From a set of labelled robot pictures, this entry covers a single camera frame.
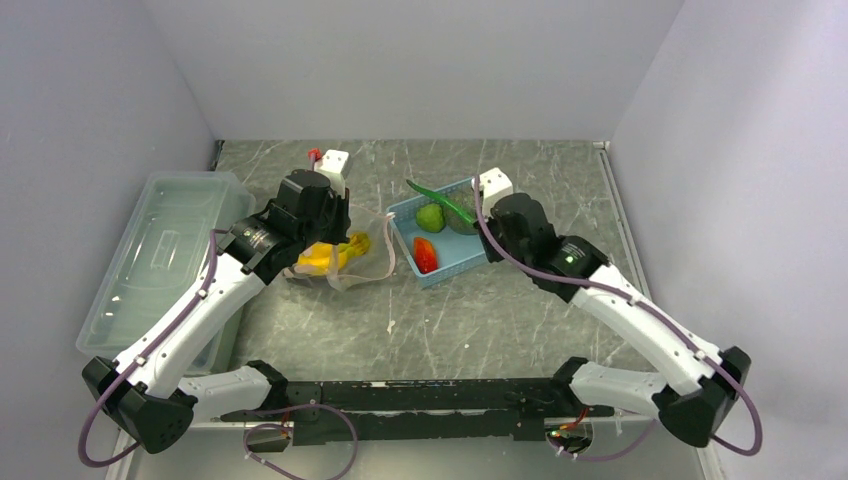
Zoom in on yellow banana bunch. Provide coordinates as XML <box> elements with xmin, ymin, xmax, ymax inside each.
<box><xmin>293</xmin><ymin>231</ymin><xmax>371</xmax><ymax>276</ymax></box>

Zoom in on green netted melon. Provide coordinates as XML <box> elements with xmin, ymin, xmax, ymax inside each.
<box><xmin>442</xmin><ymin>190</ymin><xmax>482</xmax><ymax>236</ymax></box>

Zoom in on light blue plastic basket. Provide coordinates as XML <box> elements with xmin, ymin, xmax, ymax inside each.
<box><xmin>386</xmin><ymin>194</ymin><xmax>487</xmax><ymax>288</ymax></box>

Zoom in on green chili pepper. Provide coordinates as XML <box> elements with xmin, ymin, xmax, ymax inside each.
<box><xmin>405</xmin><ymin>179</ymin><xmax>476</xmax><ymax>226</ymax></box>

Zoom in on clear zip top bag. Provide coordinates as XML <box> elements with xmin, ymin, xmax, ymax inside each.
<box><xmin>283</xmin><ymin>204</ymin><xmax>397</xmax><ymax>291</ymax></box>

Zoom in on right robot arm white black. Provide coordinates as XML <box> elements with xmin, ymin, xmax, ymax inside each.
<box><xmin>474</xmin><ymin>193</ymin><xmax>763</xmax><ymax>456</ymax></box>

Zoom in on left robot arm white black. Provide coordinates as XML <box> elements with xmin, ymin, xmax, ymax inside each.
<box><xmin>78</xmin><ymin>169</ymin><xmax>350</xmax><ymax>466</ymax></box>

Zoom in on light green custard apple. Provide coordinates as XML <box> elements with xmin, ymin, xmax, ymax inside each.
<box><xmin>415</xmin><ymin>203</ymin><xmax>446</xmax><ymax>233</ymax></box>

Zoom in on clear plastic storage bin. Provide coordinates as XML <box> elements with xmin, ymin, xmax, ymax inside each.
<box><xmin>76</xmin><ymin>172</ymin><xmax>256</xmax><ymax>359</ymax></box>

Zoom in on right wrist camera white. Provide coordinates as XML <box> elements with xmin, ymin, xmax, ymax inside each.
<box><xmin>472</xmin><ymin>167</ymin><xmax>514</xmax><ymax>217</ymax></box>

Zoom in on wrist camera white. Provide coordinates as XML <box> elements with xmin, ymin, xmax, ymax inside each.
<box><xmin>472</xmin><ymin>167</ymin><xmax>514</xmax><ymax>217</ymax></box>
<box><xmin>308</xmin><ymin>148</ymin><xmax>352</xmax><ymax>194</ymax></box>

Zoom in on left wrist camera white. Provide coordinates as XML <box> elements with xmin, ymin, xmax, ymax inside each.
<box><xmin>308</xmin><ymin>148</ymin><xmax>352</xmax><ymax>194</ymax></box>

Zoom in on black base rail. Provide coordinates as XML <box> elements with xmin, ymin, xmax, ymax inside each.
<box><xmin>221</xmin><ymin>378</ymin><xmax>613</xmax><ymax>446</ymax></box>

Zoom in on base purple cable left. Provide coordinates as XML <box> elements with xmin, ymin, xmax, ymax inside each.
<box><xmin>242</xmin><ymin>405</ymin><xmax>359</xmax><ymax>480</ymax></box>

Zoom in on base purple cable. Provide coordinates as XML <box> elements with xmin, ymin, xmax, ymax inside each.
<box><xmin>242</xmin><ymin>405</ymin><xmax>359</xmax><ymax>480</ymax></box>
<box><xmin>546</xmin><ymin>410</ymin><xmax>657</xmax><ymax>464</ymax></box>

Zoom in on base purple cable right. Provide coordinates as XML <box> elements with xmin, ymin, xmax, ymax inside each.
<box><xmin>546</xmin><ymin>410</ymin><xmax>657</xmax><ymax>464</ymax></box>

